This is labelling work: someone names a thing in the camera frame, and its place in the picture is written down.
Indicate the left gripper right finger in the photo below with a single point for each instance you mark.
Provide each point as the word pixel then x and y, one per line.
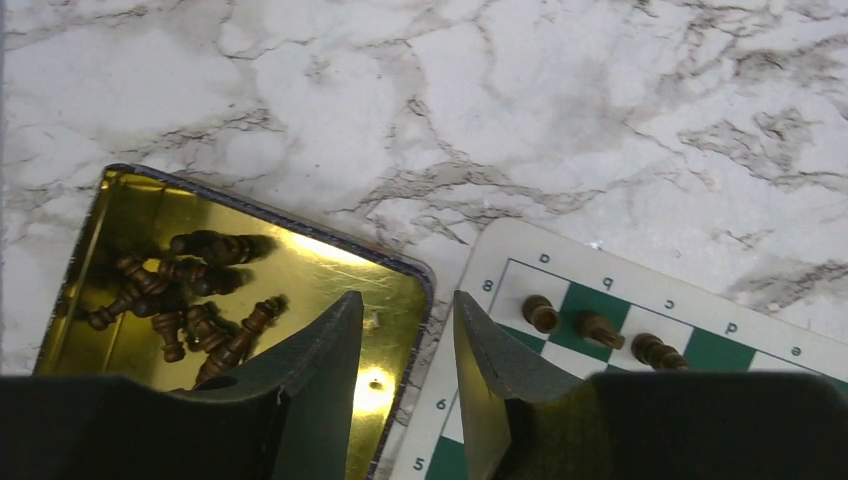
pixel 524 418

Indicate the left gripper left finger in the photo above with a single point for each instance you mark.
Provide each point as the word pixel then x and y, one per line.
pixel 284 414

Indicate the dark brown chess piece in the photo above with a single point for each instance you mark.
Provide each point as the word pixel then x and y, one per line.
pixel 650 350

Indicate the gold tin with dark pieces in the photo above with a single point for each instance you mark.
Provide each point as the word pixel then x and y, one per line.
pixel 162 258

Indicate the green and white chessboard mat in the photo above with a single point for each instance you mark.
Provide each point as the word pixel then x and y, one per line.
pixel 513 260

